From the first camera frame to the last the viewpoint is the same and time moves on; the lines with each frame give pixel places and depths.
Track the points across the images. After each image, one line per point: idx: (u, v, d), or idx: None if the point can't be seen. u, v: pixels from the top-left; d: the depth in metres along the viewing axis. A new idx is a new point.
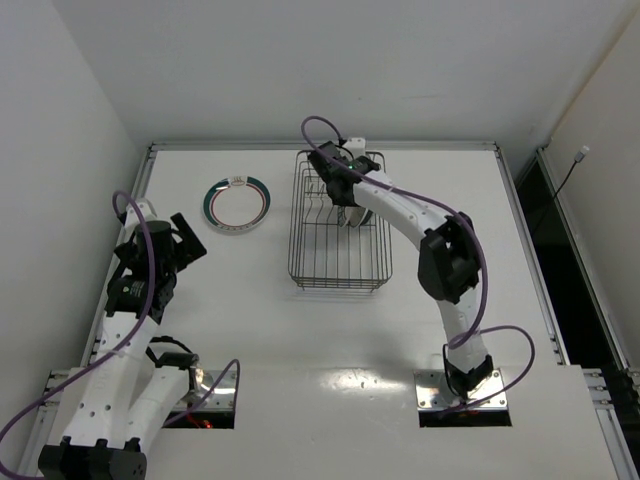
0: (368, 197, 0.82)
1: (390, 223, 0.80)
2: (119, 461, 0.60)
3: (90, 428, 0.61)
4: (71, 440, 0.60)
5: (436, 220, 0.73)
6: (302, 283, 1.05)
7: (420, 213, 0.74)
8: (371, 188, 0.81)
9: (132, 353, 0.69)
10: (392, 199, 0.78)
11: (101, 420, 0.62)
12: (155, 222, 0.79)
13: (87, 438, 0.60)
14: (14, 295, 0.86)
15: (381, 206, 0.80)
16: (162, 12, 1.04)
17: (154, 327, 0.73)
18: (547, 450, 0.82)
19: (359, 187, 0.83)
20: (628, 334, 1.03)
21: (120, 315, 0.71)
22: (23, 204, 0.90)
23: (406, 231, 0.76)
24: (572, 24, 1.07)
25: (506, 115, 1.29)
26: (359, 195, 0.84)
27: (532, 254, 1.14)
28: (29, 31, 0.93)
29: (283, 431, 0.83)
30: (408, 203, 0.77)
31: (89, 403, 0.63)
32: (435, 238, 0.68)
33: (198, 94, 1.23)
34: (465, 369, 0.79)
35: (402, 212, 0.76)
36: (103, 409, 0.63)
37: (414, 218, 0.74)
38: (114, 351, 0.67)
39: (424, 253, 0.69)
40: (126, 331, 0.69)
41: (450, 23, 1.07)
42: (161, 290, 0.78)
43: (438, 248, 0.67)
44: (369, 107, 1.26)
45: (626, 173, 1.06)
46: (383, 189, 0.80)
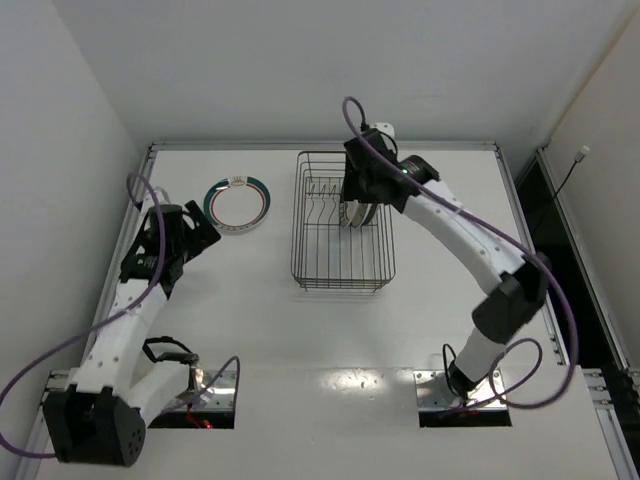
0: (427, 215, 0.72)
1: (445, 244, 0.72)
2: (122, 412, 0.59)
3: (96, 374, 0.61)
4: (77, 388, 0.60)
5: (510, 258, 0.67)
6: (305, 283, 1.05)
7: (493, 248, 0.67)
8: (432, 205, 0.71)
9: (143, 313, 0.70)
10: (458, 224, 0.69)
11: (108, 369, 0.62)
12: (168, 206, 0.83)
13: (92, 384, 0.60)
14: (13, 294, 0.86)
15: (441, 229, 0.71)
16: (162, 12, 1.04)
17: (163, 297, 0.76)
18: (548, 449, 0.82)
19: (417, 201, 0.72)
20: (629, 334, 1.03)
21: (132, 282, 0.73)
22: (24, 203, 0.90)
23: (472, 263, 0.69)
24: (571, 24, 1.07)
25: (506, 115, 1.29)
26: (412, 208, 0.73)
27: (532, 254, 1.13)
28: (29, 31, 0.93)
29: (283, 431, 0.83)
30: (477, 232, 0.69)
31: (97, 354, 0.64)
32: (513, 285, 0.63)
33: (198, 94, 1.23)
34: (472, 377, 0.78)
35: (472, 244, 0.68)
36: (111, 360, 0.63)
37: (486, 254, 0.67)
38: (126, 311, 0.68)
39: (495, 300, 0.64)
40: (138, 293, 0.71)
41: (449, 23, 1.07)
42: (172, 265, 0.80)
43: (514, 296, 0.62)
44: (369, 107, 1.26)
45: (626, 173, 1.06)
46: (448, 210, 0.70)
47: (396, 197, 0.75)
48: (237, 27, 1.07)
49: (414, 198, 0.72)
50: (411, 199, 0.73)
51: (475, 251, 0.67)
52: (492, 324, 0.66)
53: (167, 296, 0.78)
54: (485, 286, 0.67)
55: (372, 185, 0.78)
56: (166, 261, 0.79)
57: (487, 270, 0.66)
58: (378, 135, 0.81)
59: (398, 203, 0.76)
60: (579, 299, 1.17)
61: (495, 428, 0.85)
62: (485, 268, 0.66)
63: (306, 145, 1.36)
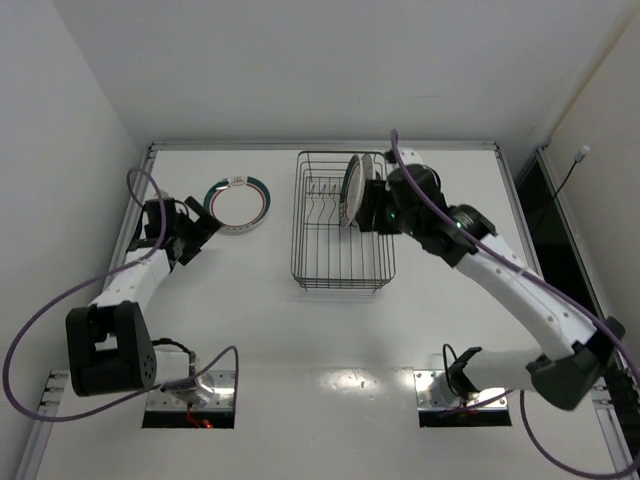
0: (483, 273, 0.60)
1: (503, 305, 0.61)
2: (139, 327, 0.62)
3: (116, 294, 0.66)
4: (98, 304, 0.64)
5: (584, 326, 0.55)
6: (305, 283, 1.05)
7: (562, 313, 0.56)
8: (490, 263, 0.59)
9: (154, 264, 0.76)
10: (522, 286, 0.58)
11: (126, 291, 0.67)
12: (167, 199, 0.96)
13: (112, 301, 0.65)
14: (14, 294, 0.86)
15: (501, 290, 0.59)
16: (162, 13, 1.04)
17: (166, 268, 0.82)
18: (547, 450, 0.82)
19: (473, 258, 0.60)
20: (629, 335, 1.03)
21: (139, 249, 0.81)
22: (24, 204, 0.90)
23: (536, 331, 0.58)
24: (571, 24, 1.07)
25: (506, 115, 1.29)
26: (465, 265, 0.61)
27: (532, 254, 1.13)
28: (29, 32, 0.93)
29: (283, 431, 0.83)
30: (544, 295, 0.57)
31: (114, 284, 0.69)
32: (587, 357, 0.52)
33: (198, 95, 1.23)
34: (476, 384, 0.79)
35: (537, 309, 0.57)
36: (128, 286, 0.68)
37: (555, 322, 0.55)
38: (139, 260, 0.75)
39: (565, 372, 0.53)
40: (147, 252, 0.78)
41: (448, 24, 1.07)
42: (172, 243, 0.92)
43: (590, 372, 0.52)
44: (368, 107, 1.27)
45: (627, 173, 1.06)
46: (509, 268, 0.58)
47: (449, 252, 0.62)
48: (237, 27, 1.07)
49: (470, 256, 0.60)
50: (466, 256, 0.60)
51: (541, 318, 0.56)
52: (557, 398, 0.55)
53: (170, 271, 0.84)
54: (552, 354, 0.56)
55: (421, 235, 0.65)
56: (167, 239, 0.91)
57: (555, 338, 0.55)
58: (428, 174, 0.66)
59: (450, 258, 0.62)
60: (579, 299, 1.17)
61: (495, 428, 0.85)
62: (554, 339, 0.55)
63: (306, 145, 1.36)
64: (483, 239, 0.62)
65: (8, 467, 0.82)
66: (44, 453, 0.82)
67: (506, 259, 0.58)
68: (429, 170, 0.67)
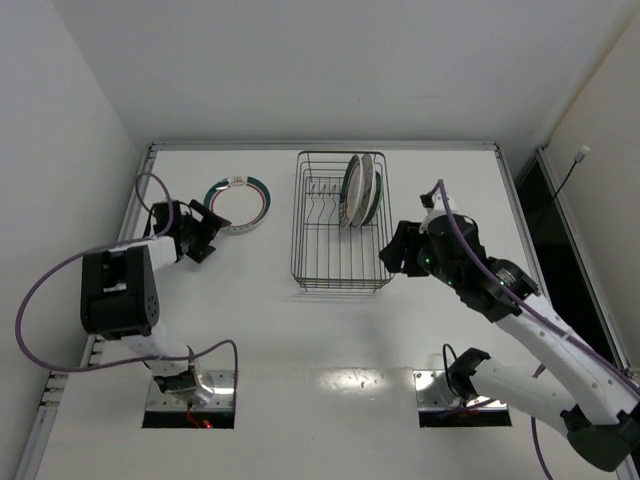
0: (526, 335, 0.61)
1: (544, 365, 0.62)
2: (148, 271, 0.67)
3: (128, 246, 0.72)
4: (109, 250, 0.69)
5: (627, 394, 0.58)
6: (305, 283, 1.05)
7: (606, 381, 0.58)
8: (535, 326, 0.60)
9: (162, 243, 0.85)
10: (567, 352, 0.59)
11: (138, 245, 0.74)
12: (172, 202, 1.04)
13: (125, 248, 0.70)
14: (14, 294, 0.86)
15: (544, 352, 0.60)
16: (162, 13, 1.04)
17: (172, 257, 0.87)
18: (547, 449, 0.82)
19: (518, 320, 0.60)
20: (629, 334, 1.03)
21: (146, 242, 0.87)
22: (24, 203, 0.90)
23: (578, 394, 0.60)
24: (572, 24, 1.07)
25: (506, 115, 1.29)
26: (508, 325, 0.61)
27: (532, 253, 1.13)
28: (28, 31, 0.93)
29: (283, 432, 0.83)
30: (589, 362, 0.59)
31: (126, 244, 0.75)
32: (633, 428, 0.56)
33: (198, 94, 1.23)
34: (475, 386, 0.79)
35: (582, 374, 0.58)
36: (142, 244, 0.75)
37: (599, 389, 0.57)
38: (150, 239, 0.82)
39: (610, 439, 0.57)
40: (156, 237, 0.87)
41: (449, 23, 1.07)
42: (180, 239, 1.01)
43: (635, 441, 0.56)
44: (369, 107, 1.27)
45: (627, 173, 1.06)
46: (555, 333, 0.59)
47: (490, 308, 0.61)
48: (237, 27, 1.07)
49: (514, 317, 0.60)
50: (510, 317, 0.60)
51: (586, 384, 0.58)
52: (599, 457, 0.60)
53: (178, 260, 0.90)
54: (593, 417, 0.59)
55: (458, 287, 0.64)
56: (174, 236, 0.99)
57: (599, 405, 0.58)
58: (470, 228, 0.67)
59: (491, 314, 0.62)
60: (579, 299, 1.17)
61: (495, 428, 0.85)
62: (598, 406, 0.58)
63: (306, 145, 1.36)
64: (526, 299, 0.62)
65: (8, 466, 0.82)
66: (44, 454, 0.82)
67: (552, 324, 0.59)
68: (471, 224, 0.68)
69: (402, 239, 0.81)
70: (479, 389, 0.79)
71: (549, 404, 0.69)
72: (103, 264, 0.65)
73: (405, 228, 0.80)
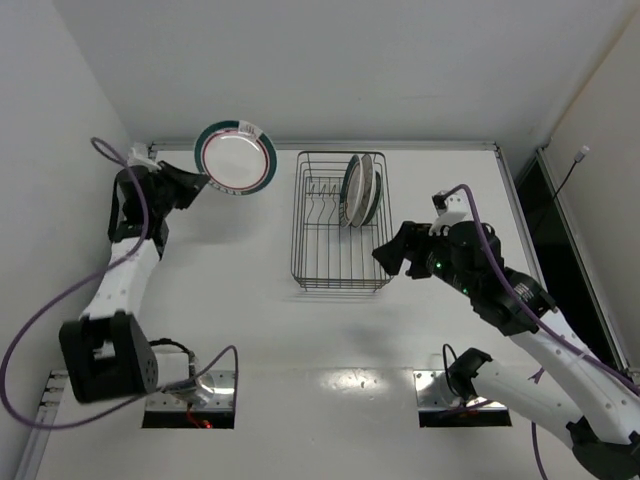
0: (540, 351, 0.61)
1: (558, 382, 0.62)
2: (138, 334, 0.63)
3: (106, 304, 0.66)
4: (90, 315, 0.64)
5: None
6: (305, 283, 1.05)
7: (620, 400, 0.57)
8: (550, 344, 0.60)
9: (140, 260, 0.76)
10: (582, 371, 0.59)
11: (116, 299, 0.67)
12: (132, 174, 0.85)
13: (106, 310, 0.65)
14: (14, 294, 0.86)
15: (559, 370, 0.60)
16: (162, 12, 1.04)
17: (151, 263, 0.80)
18: (546, 448, 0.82)
19: (532, 336, 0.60)
20: (628, 333, 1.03)
21: (127, 240, 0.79)
22: (23, 204, 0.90)
23: (591, 414, 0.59)
24: (572, 23, 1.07)
25: (505, 116, 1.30)
26: (522, 340, 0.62)
27: (532, 254, 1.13)
28: (26, 31, 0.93)
29: (282, 433, 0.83)
30: (605, 381, 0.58)
31: (104, 290, 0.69)
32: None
33: (199, 95, 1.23)
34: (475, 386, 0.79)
35: (596, 394, 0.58)
36: (120, 292, 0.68)
37: (613, 409, 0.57)
38: (125, 257, 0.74)
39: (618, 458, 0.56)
40: (133, 244, 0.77)
41: (449, 23, 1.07)
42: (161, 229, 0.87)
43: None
44: (368, 107, 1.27)
45: (627, 172, 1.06)
46: (571, 352, 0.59)
47: (506, 323, 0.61)
48: (237, 26, 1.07)
49: (531, 334, 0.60)
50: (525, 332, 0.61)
51: (600, 404, 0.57)
52: (605, 472, 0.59)
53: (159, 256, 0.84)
54: (603, 437, 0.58)
55: (478, 297, 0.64)
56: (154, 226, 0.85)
57: (613, 425, 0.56)
58: (493, 238, 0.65)
59: (507, 329, 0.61)
60: (579, 299, 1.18)
61: (495, 428, 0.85)
62: (610, 425, 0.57)
63: (306, 145, 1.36)
64: (542, 316, 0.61)
65: (8, 467, 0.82)
66: (44, 454, 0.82)
67: (568, 342, 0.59)
68: (495, 236, 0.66)
69: (406, 240, 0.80)
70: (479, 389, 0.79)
71: (553, 412, 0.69)
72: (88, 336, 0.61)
73: (413, 230, 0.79)
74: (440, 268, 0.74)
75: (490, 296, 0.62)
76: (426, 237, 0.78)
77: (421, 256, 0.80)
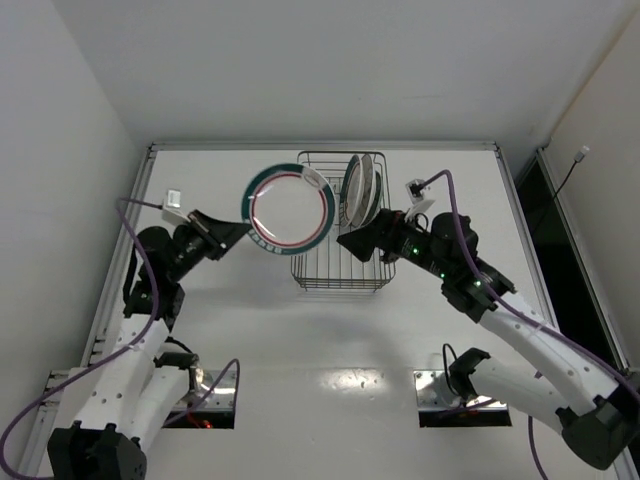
0: (505, 330, 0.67)
1: (528, 361, 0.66)
2: (126, 448, 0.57)
3: (100, 413, 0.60)
4: (81, 424, 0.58)
5: (605, 379, 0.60)
6: (305, 283, 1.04)
7: (582, 367, 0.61)
8: (510, 320, 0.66)
9: (146, 349, 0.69)
10: (542, 342, 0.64)
11: (111, 406, 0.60)
12: (150, 235, 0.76)
13: (97, 422, 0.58)
14: (14, 295, 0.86)
15: (523, 346, 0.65)
16: (163, 13, 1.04)
17: (166, 335, 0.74)
18: (546, 447, 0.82)
19: (495, 314, 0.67)
20: (628, 333, 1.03)
21: (137, 316, 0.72)
22: (24, 204, 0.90)
23: (559, 385, 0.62)
24: (572, 24, 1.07)
25: (506, 116, 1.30)
26: (487, 322, 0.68)
27: (535, 264, 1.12)
28: (26, 32, 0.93)
29: (283, 433, 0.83)
30: (564, 350, 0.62)
31: (101, 391, 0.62)
32: (609, 411, 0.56)
33: (199, 95, 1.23)
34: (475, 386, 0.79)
35: (558, 363, 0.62)
36: (115, 397, 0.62)
37: (575, 375, 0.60)
38: (129, 346, 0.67)
39: (591, 427, 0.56)
40: (141, 328, 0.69)
41: (449, 24, 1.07)
42: (172, 299, 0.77)
43: (613, 424, 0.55)
44: (368, 107, 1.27)
45: (627, 173, 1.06)
46: (529, 325, 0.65)
47: (470, 307, 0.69)
48: (238, 27, 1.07)
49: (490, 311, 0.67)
50: (487, 312, 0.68)
51: (562, 372, 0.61)
52: (592, 453, 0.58)
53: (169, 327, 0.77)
54: (576, 409, 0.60)
55: (448, 283, 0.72)
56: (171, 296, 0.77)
57: (577, 392, 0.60)
58: (471, 234, 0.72)
59: (472, 313, 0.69)
60: (579, 299, 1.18)
61: (495, 427, 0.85)
62: (576, 392, 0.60)
63: (306, 145, 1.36)
64: (502, 295, 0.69)
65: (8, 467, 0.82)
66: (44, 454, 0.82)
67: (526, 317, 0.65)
68: (474, 233, 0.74)
69: (383, 225, 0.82)
70: (479, 390, 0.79)
71: (544, 401, 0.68)
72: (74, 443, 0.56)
73: (390, 218, 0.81)
74: (416, 254, 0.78)
75: (459, 284, 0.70)
76: (400, 224, 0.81)
77: (391, 244, 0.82)
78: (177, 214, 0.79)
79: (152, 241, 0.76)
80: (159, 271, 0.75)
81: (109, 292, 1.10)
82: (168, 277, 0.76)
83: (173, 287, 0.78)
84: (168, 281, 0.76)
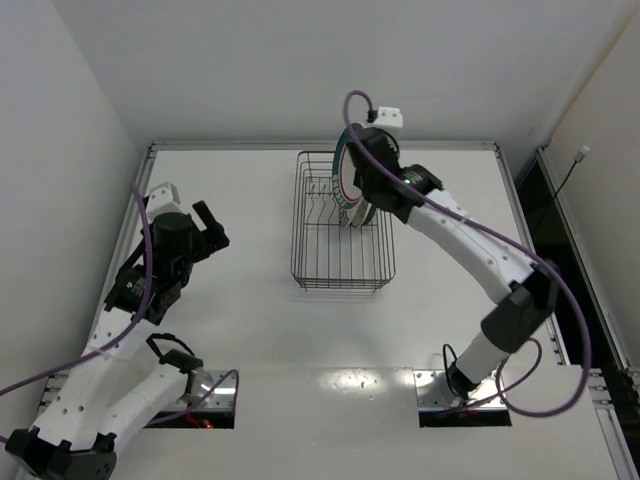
0: (432, 225, 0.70)
1: (451, 254, 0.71)
2: (80, 462, 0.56)
3: (59, 425, 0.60)
4: (39, 433, 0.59)
5: (519, 267, 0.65)
6: (305, 283, 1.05)
7: (501, 257, 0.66)
8: (436, 215, 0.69)
9: (119, 355, 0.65)
10: (463, 233, 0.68)
11: (69, 421, 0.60)
12: (172, 217, 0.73)
13: (53, 435, 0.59)
14: (13, 295, 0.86)
15: (448, 239, 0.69)
16: (163, 13, 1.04)
17: (150, 330, 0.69)
18: (546, 448, 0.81)
19: (421, 212, 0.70)
20: (629, 333, 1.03)
21: (117, 312, 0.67)
22: (24, 203, 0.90)
23: (479, 273, 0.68)
24: (573, 22, 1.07)
25: (505, 115, 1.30)
26: (415, 220, 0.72)
27: None
28: (26, 30, 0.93)
29: (281, 433, 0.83)
30: (484, 240, 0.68)
31: (65, 398, 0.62)
32: (522, 294, 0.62)
33: (201, 95, 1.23)
34: (474, 379, 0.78)
35: (479, 254, 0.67)
36: (76, 409, 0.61)
37: (494, 264, 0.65)
38: (100, 352, 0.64)
39: (507, 311, 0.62)
40: (117, 330, 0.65)
41: (448, 22, 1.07)
42: (164, 292, 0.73)
43: (523, 306, 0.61)
44: (368, 106, 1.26)
45: (627, 171, 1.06)
46: (453, 219, 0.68)
47: (399, 208, 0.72)
48: (237, 26, 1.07)
49: (419, 210, 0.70)
50: (415, 210, 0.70)
51: (483, 262, 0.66)
52: (504, 333, 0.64)
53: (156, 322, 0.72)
54: (496, 298, 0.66)
55: (373, 190, 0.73)
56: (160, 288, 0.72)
57: (495, 279, 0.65)
58: (378, 134, 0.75)
59: (399, 213, 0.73)
60: (579, 299, 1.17)
61: (493, 428, 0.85)
62: (494, 280, 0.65)
63: (306, 145, 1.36)
64: (431, 194, 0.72)
65: (8, 466, 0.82)
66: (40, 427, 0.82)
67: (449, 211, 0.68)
68: (384, 135, 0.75)
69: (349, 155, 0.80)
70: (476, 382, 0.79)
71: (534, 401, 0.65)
72: (30, 449, 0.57)
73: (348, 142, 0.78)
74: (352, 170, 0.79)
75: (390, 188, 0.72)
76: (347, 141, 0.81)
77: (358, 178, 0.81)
78: (178, 207, 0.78)
79: (175, 221, 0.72)
80: (165, 258, 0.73)
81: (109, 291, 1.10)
82: (171, 266, 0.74)
83: (172, 280, 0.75)
84: (167, 273, 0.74)
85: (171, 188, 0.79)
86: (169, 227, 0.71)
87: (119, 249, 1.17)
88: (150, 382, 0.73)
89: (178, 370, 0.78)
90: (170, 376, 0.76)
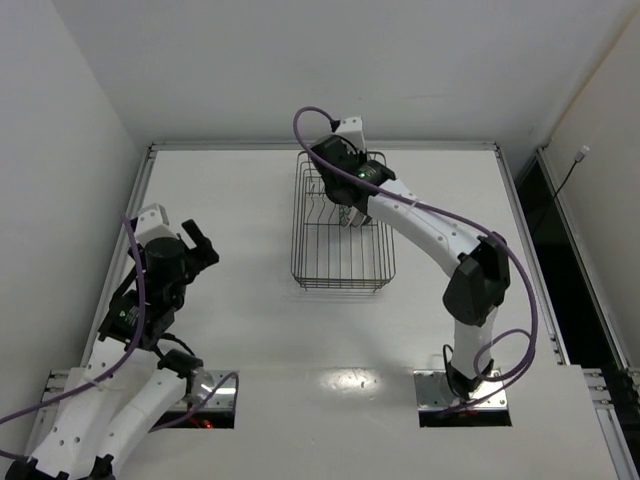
0: (387, 212, 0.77)
1: (410, 238, 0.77)
2: None
3: (56, 454, 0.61)
4: (37, 464, 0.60)
5: (467, 241, 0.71)
6: (305, 283, 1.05)
7: (449, 233, 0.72)
8: (390, 202, 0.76)
9: (113, 384, 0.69)
10: (415, 216, 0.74)
11: (67, 450, 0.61)
12: (163, 244, 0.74)
13: (51, 467, 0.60)
14: (13, 296, 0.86)
15: (403, 223, 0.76)
16: (163, 13, 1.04)
17: (144, 356, 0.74)
18: (546, 449, 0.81)
19: (376, 201, 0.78)
20: (629, 333, 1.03)
21: (112, 341, 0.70)
22: (24, 203, 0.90)
23: (433, 251, 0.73)
24: (572, 22, 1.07)
25: (505, 115, 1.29)
26: (374, 209, 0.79)
27: (536, 265, 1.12)
28: (26, 31, 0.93)
29: (281, 433, 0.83)
30: (434, 220, 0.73)
31: (62, 429, 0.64)
32: (469, 264, 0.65)
33: (200, 95, 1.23)
34: (470, 375, 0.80)
35: (430, 232, 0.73)
36: (73, 439, 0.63)
37: (443, 240, 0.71)
38: (93, 383, 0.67)
39: (459, 281, 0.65)
40: (111, 361, 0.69)
41: (448, 22, 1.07)
42: (157, 320, 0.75)
43: (472, 274, 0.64)
44: (368, 106, 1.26)
45: (627, 172, 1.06)
46: (405, 204, 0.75)
47: (358, 199, 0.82)
48: (236, 26, 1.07)
49: (374, 199, 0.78)
50: (371, 200, 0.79)
51: (434, 239, 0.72)
52: (464, 306, 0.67)
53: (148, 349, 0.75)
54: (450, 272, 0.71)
55: (334, 187, 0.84)
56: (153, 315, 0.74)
57: (445, 253, 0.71)
58: (333, 138, 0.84)
59: (360, 205, 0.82)
60: (578, 299, 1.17)
61: (493, 427, 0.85)
62: (444, 254, 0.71)
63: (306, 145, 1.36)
64: (385, 184, 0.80)
65: None
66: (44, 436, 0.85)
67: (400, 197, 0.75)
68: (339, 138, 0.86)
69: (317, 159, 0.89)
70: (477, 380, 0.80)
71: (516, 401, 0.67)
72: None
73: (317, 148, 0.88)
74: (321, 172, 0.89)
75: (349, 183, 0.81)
76: None
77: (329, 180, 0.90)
78: (169, 230, 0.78)
79: (166, 247, 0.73)
80: (158, 284, 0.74)
81: (109, 291, 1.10)
82: (164, 292, 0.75)
83: (166, 304, 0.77)
84: (161, 299, 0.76)
85: (160, 210, 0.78)
86: (160, 254, 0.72)
87: (119, 250, 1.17)
88: (148, 391, 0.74)
89: (177, 375, 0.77)
90: (169, 383, 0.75)
